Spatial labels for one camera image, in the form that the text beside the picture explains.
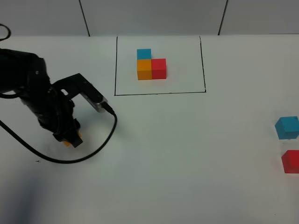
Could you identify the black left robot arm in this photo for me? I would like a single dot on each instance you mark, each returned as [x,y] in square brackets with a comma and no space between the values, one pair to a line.
[26,75]

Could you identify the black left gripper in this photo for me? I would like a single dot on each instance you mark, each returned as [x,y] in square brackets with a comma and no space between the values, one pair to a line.
[54,113]

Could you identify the template blue cube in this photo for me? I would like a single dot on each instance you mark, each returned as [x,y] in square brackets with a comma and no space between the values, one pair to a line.
[143,54]

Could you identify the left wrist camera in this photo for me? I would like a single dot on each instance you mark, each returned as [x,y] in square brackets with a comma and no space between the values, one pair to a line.
[77,84]

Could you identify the template orange cube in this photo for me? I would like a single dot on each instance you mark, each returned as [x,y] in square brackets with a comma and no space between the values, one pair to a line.
[144,69]

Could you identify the template red cube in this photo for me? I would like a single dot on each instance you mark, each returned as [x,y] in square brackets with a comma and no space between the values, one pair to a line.
[159,68]

